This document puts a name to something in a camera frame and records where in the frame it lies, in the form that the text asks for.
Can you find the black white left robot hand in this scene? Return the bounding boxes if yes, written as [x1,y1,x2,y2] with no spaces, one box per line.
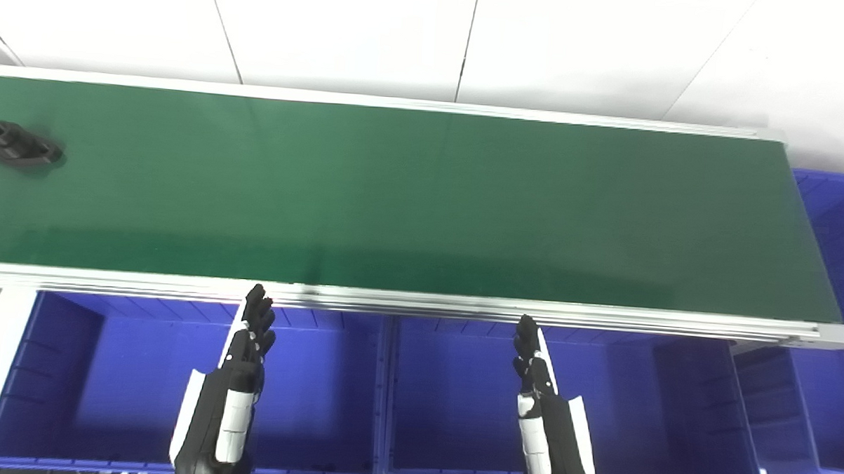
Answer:
[168,281,279,474]

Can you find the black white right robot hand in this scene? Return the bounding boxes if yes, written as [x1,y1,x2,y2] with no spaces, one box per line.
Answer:
[509,314,601,474]

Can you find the black flanged metal part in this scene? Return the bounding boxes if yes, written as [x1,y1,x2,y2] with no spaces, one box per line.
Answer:
[0,121,65,169]

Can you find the blue plastic bin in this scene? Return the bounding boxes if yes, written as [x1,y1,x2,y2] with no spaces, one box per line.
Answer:
[0,289,392,474]
[730,166,844,474]
[384,314,772,474]

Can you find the green conveyor belt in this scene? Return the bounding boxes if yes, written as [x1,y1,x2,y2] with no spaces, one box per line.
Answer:
[0,65,844,351]
[0,75,844,327]

